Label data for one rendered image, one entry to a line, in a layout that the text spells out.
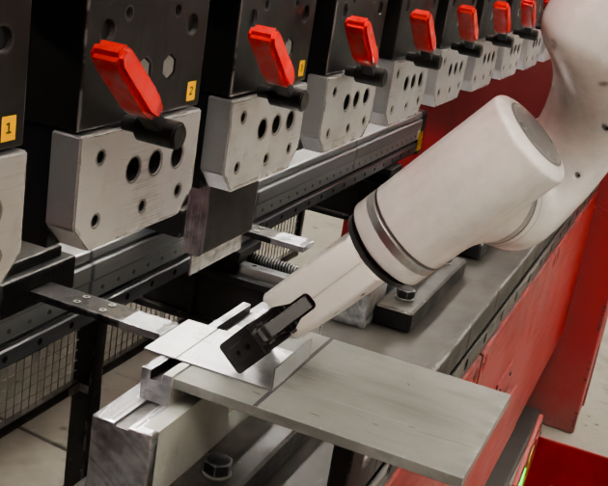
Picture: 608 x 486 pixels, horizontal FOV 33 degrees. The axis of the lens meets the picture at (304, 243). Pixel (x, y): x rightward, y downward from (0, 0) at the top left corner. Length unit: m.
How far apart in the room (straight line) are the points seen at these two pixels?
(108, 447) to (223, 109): 0.31
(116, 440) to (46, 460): 1.79
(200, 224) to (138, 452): 0.20
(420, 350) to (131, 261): 0.39
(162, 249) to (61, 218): 0.73
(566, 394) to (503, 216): 2.44
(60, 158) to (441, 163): 0.31
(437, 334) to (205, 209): 0.61
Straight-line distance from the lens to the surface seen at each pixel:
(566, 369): 3.19
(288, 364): 0.91
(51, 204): 0.65
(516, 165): 0.77
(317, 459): 1.06
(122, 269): 1.29
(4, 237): 0.59
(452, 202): 0.79
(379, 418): 0.88
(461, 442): 0.88
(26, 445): 2.74
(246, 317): 1.06
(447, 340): 1.40
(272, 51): 0.76
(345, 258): 0.82
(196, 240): 0.89
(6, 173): 0.57
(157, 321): 0.99
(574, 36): 0.77
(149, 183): 0.71
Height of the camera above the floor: 1.40
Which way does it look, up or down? 18 degrees down
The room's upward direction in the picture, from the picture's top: 9 degrees clockwise
